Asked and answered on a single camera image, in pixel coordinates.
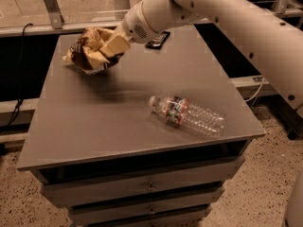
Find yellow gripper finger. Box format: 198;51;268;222
83;46;109;70
100;34;131;58

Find top grey drawer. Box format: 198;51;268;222
42;155;244;207

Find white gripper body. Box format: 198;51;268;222
115;2;158;44

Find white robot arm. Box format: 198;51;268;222
100;0;303;115

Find grey drawer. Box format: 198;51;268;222
42;155;244;207
69;183;224;224
82;205;213;227

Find middle grey drawer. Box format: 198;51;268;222
69;183;224;224

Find small black snack packet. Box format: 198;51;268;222
145;31;170;50

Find black hanging cable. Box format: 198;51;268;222
6;23;34;128

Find metal guard rail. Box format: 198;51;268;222
0;0;303;36

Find brown and yellow chip bag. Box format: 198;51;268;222
62;26;124;75

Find grey drawer cabinet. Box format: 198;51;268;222
16;25;267;227

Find bottom grey drawer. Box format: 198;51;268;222
82;205;213;227

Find clear plastic water bottle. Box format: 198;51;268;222
149;96;225;137

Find white cable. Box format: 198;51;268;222
244;76;267;104

